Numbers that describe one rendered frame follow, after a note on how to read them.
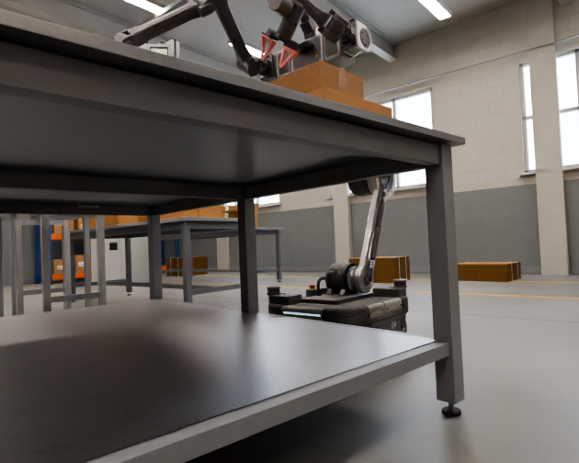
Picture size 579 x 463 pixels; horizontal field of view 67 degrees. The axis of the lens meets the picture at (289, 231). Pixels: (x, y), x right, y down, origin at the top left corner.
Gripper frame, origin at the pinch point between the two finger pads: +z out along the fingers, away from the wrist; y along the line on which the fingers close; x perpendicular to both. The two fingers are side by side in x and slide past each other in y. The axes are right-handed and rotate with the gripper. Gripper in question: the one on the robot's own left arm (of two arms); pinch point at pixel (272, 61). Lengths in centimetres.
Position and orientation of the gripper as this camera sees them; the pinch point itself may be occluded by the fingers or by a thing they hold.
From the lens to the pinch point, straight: 165.6
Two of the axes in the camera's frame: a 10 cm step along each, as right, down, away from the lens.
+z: -4.5, 8.1, 3.9
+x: 6.3, 5.9, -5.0
